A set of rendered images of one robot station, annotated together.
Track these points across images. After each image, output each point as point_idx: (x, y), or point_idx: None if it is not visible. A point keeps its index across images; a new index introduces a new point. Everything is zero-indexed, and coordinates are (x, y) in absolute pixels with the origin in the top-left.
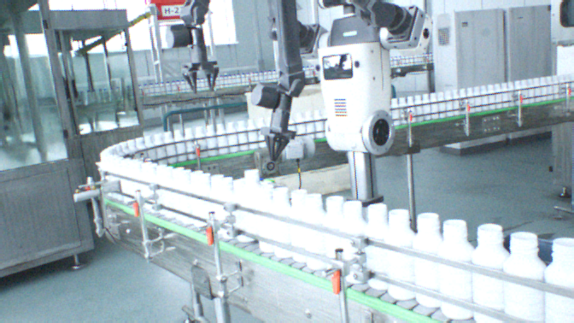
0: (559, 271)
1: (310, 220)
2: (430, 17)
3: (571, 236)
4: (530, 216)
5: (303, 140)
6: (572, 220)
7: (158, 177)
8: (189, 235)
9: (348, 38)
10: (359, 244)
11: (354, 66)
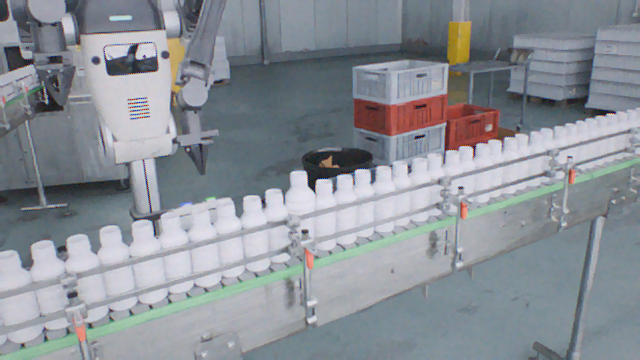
0: (526, 149)
1: (394, 187)
2: None
3: (63, 227)
4: (0, 227)
5: None
6: (43, 216)
7: (49, 265)
8: (195, 304)
9: (117, 24)
10: (450, 182)
11: (162, 57)
